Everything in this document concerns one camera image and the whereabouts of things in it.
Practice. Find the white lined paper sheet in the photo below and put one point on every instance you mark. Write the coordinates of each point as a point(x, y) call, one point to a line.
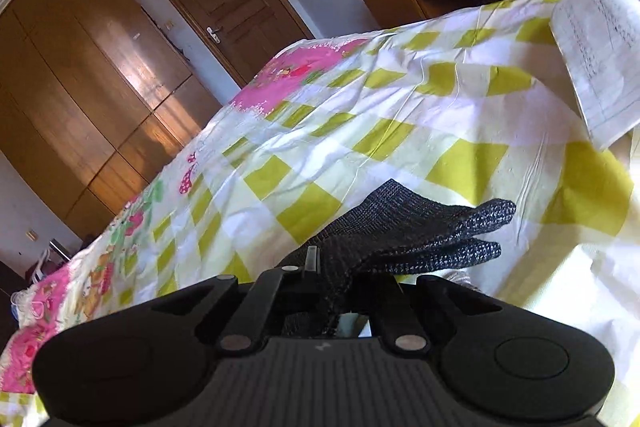
point(600, 47)

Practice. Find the printed checkered duvet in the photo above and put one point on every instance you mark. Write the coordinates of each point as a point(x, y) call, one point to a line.
point(400, 107)

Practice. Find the dark grey plaid pants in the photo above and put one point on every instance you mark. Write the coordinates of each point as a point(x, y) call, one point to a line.
point(400, 217)

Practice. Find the wooden wardrobe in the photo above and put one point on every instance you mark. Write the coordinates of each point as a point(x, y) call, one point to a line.
point(75, 82)

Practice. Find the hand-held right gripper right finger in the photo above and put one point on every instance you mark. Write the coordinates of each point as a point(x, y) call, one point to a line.
point(387, 309)

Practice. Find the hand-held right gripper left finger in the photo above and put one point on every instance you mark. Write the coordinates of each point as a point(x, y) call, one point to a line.
point(272, 302)

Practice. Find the wall socket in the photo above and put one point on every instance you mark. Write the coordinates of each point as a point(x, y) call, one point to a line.
point(32, 236)

